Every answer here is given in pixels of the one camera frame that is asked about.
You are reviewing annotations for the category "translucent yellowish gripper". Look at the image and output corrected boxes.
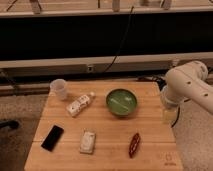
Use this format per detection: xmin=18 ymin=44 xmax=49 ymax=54
xmin=162 ymin=108 xmax=177 ymax=125

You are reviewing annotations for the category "green ceramic bowl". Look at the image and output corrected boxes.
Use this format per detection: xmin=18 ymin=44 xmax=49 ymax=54
xmin=106 ymin=89 xmax=137 ymax=117

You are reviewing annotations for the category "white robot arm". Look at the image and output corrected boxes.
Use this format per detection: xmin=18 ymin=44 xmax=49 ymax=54
xmin=160 ymin=61 xmax=213 ymax=124

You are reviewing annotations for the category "red snack bar wrapper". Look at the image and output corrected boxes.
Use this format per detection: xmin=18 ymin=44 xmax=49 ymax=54
xmin=129 ymin=133 xmax=141 ymax=158

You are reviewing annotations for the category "white wrapped packet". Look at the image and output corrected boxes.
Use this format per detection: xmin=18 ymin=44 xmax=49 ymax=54
xmin=80 ymin=131 xmax=96 ymax=154

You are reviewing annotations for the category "small white labelled bottle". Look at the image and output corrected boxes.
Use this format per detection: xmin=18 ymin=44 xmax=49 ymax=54
xmin=67 ymin=92 xmax=95 ymax=117

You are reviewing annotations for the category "clear plastic cup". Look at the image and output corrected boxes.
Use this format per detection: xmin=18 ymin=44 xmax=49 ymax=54
xmin=50 ymin=79 xmax=68 ymax=100

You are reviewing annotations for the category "black smartphone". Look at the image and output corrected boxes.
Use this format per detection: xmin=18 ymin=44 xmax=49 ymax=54
xmin=41 ymin=125 xmax=64 ymax=151

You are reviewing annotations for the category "black chair base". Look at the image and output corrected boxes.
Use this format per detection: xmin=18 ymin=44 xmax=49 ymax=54
xmin=0 ymin=120 xmax=19 ymax=129

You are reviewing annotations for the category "black hanging cable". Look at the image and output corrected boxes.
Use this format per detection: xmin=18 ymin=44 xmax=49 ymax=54
xmin=103 ymin=5 xmax=135 ymax=73

